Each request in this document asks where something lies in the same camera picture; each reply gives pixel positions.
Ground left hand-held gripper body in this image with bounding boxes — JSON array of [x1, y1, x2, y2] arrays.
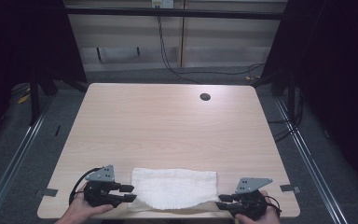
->
[[84, 164, 122, 209]]

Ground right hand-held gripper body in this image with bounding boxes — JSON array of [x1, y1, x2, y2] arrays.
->
[[230, 176, 274, 221]]

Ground white cloth towel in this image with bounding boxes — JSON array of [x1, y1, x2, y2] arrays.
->
[[127, 167, 220, 214]]

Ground person's right hand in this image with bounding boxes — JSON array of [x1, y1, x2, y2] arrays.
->
[[234, 189, 281, 224]]

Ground person's left hand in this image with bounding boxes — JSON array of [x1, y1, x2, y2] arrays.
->
[[55, 184, 115, 224]]

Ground grey tape strip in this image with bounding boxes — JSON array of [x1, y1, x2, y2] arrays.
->
[[41, 188, 59, 198], [280, 183, 302, 195]]

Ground black metal stand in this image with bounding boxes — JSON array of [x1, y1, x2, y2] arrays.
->
[[286, 70, 296, 120], [28, 69, 42, 127]]

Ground yellow floor marker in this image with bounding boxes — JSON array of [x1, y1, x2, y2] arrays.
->
[[17, 93, 31, 105]]

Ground dark curtain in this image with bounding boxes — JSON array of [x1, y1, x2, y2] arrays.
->
[[0, 0, 88, 150], [251, 0, 358, 190]]

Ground black horizontal bar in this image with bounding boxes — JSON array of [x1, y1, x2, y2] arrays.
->
[[64, 7, 289, 21]]

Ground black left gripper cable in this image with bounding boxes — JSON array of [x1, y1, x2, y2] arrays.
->
[[68, 167, 103, 205]]

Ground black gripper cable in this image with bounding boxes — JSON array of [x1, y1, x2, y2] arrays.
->
[[263, 194, 282, 217], [68, 167, 103, 205]]

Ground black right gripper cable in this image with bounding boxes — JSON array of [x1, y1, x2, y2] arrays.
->
[[263, 194, 282, 217]]

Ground metal floor rail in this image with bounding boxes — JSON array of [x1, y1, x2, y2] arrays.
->
[[274, 96, 350, 224], [0, 101, 54, 224]]

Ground black floor cables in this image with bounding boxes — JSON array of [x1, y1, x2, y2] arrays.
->
[[267, 88, 305, 144]]

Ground long black hanging cable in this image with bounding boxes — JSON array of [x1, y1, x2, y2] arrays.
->
[[156, 14, 266, 86]]

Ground white wall power outlet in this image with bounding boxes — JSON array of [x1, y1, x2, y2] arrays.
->
[[151, 0, 175, 9]]

